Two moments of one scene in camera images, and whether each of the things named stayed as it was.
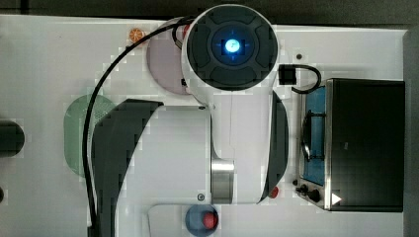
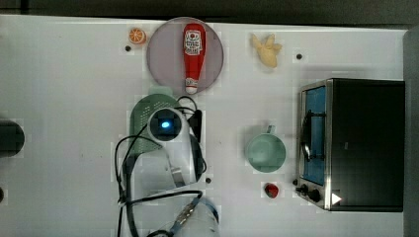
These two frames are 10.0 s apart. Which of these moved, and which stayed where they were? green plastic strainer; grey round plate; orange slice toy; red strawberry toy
Moved: green plastic strainer
Stayed: orange slice toy; red strawberry toy; grey round plate
